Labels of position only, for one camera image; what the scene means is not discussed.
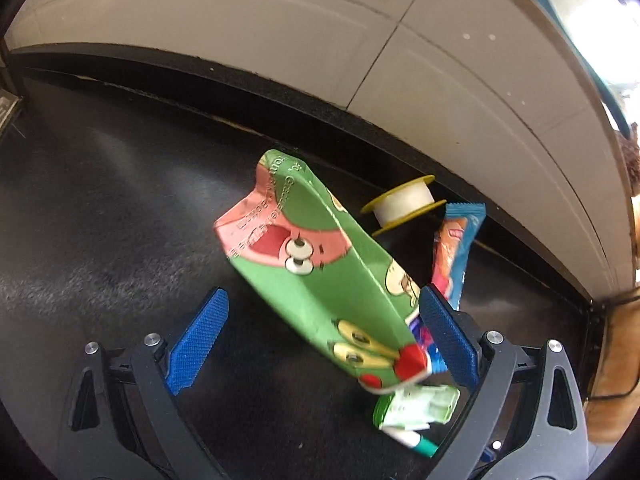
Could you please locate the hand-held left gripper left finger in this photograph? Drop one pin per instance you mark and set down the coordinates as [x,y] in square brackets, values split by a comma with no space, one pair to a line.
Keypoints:
[197,345]

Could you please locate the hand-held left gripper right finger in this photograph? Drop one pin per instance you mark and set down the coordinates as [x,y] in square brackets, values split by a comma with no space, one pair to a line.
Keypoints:
[450,340]

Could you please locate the green cartoon snack bag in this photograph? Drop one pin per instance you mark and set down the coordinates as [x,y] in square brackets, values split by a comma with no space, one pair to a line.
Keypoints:
[320,280]

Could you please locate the green carton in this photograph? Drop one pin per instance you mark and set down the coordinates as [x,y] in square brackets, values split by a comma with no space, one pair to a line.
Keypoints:
[415,407]

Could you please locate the blue orange snack wrapper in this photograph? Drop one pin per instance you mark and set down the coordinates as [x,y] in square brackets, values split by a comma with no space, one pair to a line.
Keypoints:
[455,250]

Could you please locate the white teal marker pen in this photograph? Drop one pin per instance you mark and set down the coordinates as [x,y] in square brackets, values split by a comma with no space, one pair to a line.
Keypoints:
[422,445]

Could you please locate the yellow tape spool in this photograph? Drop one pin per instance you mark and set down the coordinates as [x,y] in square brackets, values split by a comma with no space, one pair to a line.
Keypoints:
[400,205]

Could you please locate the wooden board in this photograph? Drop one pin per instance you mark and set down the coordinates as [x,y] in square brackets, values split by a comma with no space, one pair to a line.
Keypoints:
[617,360]

